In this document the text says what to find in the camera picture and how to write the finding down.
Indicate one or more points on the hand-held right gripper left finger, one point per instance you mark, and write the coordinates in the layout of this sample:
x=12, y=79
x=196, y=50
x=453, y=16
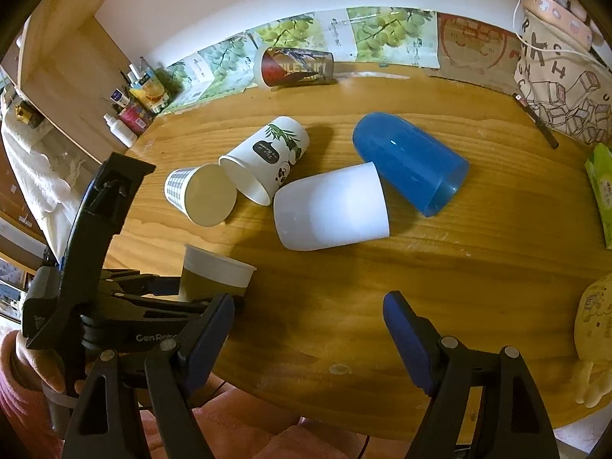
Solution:
x=210, y=339

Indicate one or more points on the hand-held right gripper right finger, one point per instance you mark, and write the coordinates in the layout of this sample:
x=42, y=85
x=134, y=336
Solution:
x=406, y=339

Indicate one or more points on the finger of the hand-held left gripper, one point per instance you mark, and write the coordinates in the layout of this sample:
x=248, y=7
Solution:
x=162, y=310
x=143, y=283

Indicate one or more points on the olive and white paper cup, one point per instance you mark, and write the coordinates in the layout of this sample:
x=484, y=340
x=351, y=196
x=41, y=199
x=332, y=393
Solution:
x=215, y=272

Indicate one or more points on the person's left forearm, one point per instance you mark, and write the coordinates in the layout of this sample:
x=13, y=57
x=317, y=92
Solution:
x=16, y=416

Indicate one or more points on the checkered paper cup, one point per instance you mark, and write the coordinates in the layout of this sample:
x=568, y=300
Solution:
x=201, y=196

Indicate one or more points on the white plastic cup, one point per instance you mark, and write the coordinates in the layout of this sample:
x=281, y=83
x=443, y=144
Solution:
x=330, y=208

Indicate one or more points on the panda print paper cup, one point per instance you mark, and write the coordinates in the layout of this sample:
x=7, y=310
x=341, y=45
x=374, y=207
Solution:
x=263, y=153

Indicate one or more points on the blue plastic cup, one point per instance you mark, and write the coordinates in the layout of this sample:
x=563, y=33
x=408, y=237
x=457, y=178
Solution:
x=411, y=158

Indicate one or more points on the dark printed cup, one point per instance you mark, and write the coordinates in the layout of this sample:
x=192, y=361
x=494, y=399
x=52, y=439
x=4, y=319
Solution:
x=294, y=67

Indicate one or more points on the person's left hand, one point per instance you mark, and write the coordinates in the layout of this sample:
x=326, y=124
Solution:
x=45, y=363

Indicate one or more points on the white cloth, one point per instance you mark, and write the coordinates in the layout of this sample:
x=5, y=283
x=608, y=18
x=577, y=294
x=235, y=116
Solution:
x=33, y=172

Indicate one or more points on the person's pink fleece legs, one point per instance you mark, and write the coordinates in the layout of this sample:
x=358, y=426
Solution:
x=267, y=440

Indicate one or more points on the white squeeze bottle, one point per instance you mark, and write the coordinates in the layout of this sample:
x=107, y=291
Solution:
x=122, y=131

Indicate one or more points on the pink box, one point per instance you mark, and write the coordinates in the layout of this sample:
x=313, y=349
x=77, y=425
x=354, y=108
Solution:
x=136, y=119

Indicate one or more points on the small white bottle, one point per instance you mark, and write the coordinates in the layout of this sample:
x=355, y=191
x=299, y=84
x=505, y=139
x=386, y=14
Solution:
x=119, y=98

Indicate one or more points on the yellow drink carton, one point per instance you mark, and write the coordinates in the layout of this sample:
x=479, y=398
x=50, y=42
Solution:
x=150, y=91

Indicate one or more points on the wooden cabinet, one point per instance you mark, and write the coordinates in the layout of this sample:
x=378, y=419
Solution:
x=71, y=57

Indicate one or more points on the yellow plush toy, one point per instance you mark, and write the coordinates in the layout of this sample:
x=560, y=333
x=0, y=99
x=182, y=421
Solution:
x=597, y=315

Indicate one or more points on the grape print carton panel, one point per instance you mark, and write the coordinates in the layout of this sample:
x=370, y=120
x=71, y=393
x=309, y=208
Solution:
x=392, y=33
x=296, y=31
x=215, y=67

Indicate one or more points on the green tissue packet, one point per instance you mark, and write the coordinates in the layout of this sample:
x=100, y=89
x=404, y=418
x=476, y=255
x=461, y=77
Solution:
x=601, y=191

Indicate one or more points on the black pen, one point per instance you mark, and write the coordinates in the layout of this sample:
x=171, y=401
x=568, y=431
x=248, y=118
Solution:
x=535, y=119

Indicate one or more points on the printed canvas tote bag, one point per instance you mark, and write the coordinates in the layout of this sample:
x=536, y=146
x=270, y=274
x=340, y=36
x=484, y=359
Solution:
x=564, y=91

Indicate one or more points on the brown cardboard with red print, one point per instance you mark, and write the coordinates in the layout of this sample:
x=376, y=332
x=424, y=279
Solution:
x=473, y=43

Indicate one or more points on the pink patterned band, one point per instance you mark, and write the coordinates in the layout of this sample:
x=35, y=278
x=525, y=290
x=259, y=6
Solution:
x=554, y=14

